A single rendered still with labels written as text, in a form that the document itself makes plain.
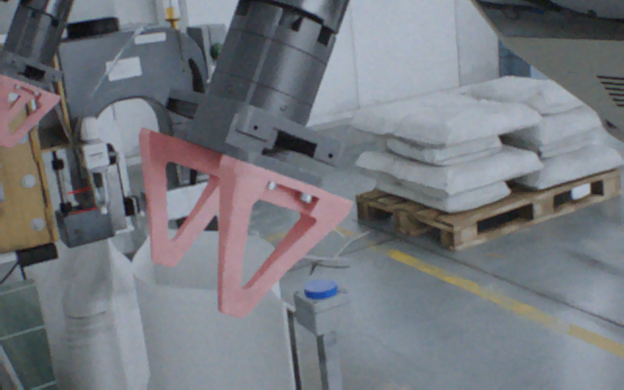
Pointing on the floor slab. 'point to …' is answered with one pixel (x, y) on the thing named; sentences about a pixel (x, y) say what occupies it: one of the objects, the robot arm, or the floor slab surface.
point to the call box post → (329, 361)
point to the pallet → (416, 220)
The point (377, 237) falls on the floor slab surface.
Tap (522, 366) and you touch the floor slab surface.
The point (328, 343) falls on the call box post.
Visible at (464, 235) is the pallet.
